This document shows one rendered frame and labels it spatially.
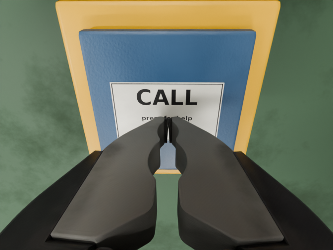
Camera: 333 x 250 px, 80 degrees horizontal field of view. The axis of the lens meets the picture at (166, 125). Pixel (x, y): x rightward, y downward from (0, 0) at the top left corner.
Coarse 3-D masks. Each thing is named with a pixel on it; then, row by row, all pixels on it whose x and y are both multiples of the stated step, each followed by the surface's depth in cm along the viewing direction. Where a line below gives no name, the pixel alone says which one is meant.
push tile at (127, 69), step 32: (96, 32) 11; (128, 32) 11; (160, 32) 11; (192, 32) 11; (224, 32) 11; (96, 64) 12; (128, 64) 12; (160, 64) 12; (192, 64) 12; (224, 64) 12; (96, 96) 13; (128, 96) 13; (160, 96) 13; (192, 96) 13; (224, 96) 13; (128, 128) 14; (224, 128) 14
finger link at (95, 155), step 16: (96, 160) 8; (64, 176) 7; (80, 176) 7; (48, 192) 7; (64, 192) 7; (32, 208) 6; (48, 208) 6; (64, 208) 6; (16, 224) 6; (32, 224) 6; (48, 224) 6; (0, 240) 5; (16, 240) 5; (32, 240) 5; (48, 240) 5
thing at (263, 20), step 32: (64, 0) 11; (96, 0) 11; (128, 0) 11; (160, 0) 11; (192, 0) 11; (224, 0) 11; (256, 0) 11; (64, 32) 12; (256, 32) 12; (256, 64) 13; (256, 96) 14; (96, 128) 15
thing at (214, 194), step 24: (168, 120) 13; (192, 144) 9; (216, 144) 9; (192, 168) 8; (216, 168) 8; (240, 168) 8; (192, 192) 7; (216, 192) 7; (240, 192) 7; (192, 216) 6; (216, 216) 6; (240, 216) 6; (264, 216) 6; (192, 240) 6; (216, 240) 6; (240, 240) 5; (264, 240) 5
